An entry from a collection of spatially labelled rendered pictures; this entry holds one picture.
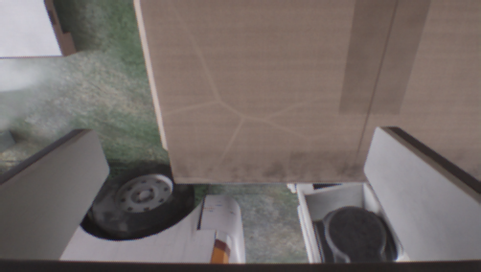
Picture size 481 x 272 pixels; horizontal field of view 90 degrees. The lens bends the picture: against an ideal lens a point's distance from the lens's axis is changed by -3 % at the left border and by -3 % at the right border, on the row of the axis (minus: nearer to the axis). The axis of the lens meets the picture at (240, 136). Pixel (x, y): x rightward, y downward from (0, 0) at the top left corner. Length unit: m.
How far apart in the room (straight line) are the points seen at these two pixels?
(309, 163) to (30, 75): 1.66
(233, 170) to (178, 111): 0.07
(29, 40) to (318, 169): 1.46
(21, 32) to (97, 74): 0.35
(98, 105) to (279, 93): 1.48
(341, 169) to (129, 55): 1.30
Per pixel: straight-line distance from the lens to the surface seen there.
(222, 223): 1.22
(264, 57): 0.18
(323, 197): 0.63
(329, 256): 0.53
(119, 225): 1.36
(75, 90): 1.65
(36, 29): 1.51
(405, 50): 0.21
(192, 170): 0.23
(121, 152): 1.73
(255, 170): 0.23
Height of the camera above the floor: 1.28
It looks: 59 degrees down
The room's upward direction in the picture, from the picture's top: 179 degrees counter-clockwise
